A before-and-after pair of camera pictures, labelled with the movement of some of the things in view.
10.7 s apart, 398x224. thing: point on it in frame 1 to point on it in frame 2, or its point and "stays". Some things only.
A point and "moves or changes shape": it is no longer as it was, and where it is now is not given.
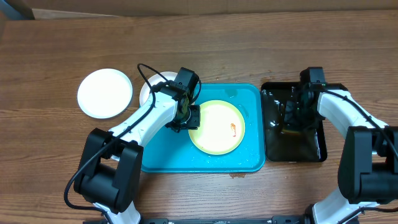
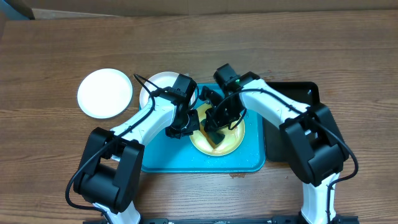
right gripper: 292,111 to 216,123
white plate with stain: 104,93 stays
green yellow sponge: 290,132 moves or changes shape
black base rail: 291,219 stays
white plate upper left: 146,89 stays
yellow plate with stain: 222,128 stays
